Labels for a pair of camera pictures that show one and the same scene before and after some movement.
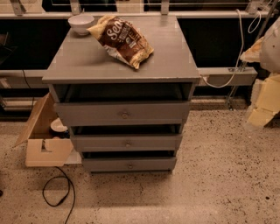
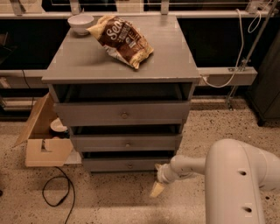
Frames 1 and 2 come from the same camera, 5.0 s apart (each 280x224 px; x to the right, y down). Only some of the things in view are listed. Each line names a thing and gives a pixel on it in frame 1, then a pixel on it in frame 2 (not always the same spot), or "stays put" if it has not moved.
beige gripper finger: x=265 y=100 to x=164 y=175
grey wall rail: x=208 y=76 stays put
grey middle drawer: x=128 y=143 stays put
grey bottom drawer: x=132 y=164 stays put
